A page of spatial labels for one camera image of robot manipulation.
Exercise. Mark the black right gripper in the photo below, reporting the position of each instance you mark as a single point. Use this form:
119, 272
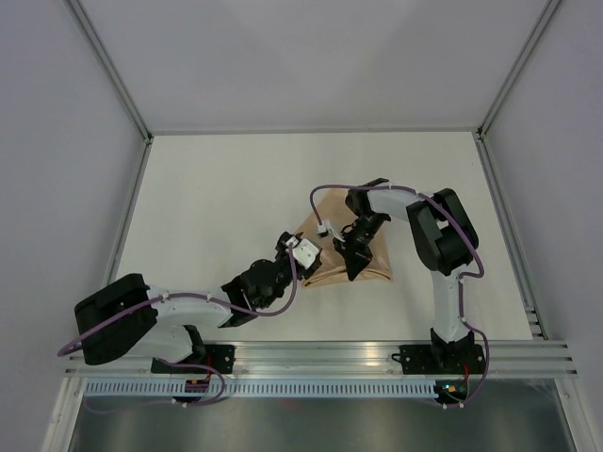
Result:
356, 258

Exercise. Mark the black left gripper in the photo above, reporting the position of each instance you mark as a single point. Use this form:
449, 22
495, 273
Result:
282, 247

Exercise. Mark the peach cloth napkin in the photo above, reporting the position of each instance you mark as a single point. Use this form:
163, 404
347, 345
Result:
332, 269

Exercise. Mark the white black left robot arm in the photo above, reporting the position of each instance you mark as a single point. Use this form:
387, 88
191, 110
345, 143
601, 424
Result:
130, 316

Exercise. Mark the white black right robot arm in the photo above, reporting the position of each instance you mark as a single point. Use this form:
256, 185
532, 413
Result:
444, 238

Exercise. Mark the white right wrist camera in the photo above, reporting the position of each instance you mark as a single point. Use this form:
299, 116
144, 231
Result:
327, 228

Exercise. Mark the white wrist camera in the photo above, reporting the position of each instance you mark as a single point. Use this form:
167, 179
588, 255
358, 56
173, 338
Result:
327, 228
306, 255

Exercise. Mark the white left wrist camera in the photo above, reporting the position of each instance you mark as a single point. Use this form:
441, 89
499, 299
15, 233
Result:
306, 255

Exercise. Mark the aluminium front rail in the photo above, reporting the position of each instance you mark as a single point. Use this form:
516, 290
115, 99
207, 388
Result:
501, 359

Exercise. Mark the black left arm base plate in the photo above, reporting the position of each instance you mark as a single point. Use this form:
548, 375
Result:
207, 359

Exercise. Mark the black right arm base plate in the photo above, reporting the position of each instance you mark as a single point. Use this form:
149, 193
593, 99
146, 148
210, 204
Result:
443, 360

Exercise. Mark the white slotted cable duct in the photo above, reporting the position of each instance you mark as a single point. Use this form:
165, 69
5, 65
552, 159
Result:
297, 388

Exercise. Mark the aluminium left frame post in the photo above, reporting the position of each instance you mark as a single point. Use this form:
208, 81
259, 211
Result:
95, 42

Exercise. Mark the aluminium frame post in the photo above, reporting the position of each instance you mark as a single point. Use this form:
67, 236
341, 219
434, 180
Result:
520, 63
95, 42

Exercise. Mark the aluminium right frame post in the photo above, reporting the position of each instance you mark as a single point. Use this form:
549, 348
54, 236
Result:
520, 63

